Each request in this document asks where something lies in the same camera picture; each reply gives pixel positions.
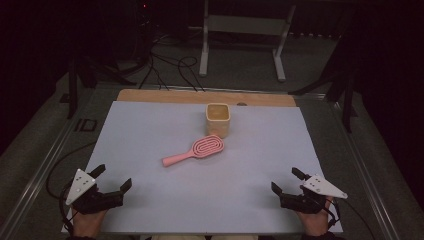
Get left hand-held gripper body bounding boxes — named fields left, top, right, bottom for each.
left=65, top=168, right=125, bottom=215

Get person's right hand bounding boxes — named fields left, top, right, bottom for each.
left=297, top=197, right=335, bottom=237

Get black tripod stand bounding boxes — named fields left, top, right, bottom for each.
left=59, top=54, right=138, bottom=120
left=289, top=56, right=361, bottom=134

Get black floor cables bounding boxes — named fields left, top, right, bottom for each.
left=138, top=31, right=206, bottom=93

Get white metal stand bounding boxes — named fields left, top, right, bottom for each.
left=198, top=0, right=297, bottom=83

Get aluminium frame rail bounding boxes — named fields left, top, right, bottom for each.
left=328, top=99, right=396, bottom=240
left=0, top=87, right=98, bottom=240

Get beige square cup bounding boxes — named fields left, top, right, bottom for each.
left=204, top=102, right=232, bottom=140

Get pink hairbrush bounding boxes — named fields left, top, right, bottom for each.
left=161, top=134, right=225, bottom=168

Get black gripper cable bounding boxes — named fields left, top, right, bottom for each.
left=45, top=141, right=98, bottom=234
left=328, top=197, right=376, bottom=240

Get person's left hand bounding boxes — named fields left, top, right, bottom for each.
left=71, top=209, right=108, bottom=239

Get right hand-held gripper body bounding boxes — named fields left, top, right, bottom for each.
left=279, top=173, right=349, bottom=215

